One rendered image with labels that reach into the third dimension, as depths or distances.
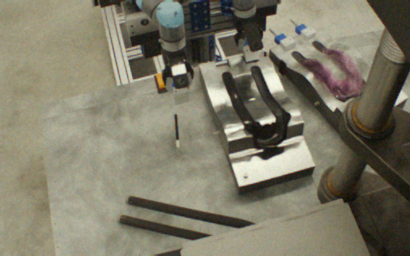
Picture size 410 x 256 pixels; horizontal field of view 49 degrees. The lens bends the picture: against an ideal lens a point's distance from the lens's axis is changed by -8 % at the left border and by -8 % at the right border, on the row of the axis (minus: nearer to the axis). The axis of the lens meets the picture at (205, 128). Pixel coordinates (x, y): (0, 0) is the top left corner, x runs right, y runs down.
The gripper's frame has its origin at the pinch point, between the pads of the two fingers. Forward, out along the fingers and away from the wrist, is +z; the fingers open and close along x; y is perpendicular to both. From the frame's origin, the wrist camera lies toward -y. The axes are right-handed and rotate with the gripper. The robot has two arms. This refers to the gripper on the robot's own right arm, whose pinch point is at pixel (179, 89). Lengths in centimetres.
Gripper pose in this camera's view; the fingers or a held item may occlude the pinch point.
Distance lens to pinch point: 163.0
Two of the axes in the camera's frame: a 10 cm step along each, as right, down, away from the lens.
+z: 0.3, 5.6, 8.3
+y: -2.6, -8.0, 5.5
